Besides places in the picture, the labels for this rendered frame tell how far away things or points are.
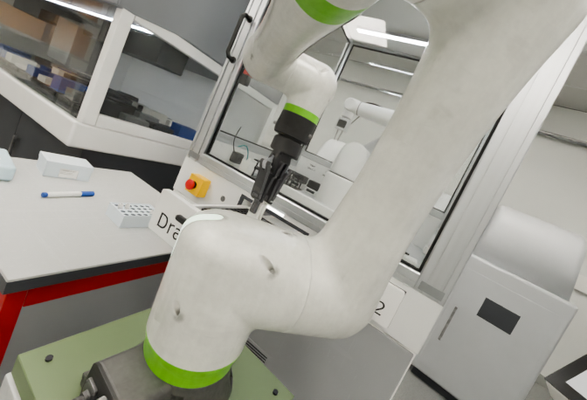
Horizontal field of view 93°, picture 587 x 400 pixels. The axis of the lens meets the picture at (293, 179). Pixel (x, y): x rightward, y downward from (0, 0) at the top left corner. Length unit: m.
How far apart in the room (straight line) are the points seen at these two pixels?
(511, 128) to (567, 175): 3.32
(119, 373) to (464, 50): 0.49
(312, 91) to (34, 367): 0.63
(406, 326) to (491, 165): 0.47
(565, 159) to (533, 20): 3.88
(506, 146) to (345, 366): 0.73
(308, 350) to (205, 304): 0.69
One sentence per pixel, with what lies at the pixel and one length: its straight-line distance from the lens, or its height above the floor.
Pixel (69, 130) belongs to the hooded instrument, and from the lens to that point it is 1.38.
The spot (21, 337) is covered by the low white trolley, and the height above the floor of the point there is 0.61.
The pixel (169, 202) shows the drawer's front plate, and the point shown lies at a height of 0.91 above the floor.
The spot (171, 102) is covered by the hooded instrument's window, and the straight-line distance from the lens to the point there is 1.55.
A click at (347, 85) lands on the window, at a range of 0.96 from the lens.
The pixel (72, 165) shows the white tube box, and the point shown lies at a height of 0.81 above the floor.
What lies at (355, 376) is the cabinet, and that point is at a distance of 0.97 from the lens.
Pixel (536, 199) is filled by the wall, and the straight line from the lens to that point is 4.09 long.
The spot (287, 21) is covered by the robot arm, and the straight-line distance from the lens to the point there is 0.44.
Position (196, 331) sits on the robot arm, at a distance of 0.36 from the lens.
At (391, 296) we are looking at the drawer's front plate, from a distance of 0.85.
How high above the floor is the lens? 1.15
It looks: 6 degrees down
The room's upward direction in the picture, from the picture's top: 24 degrees clockwise
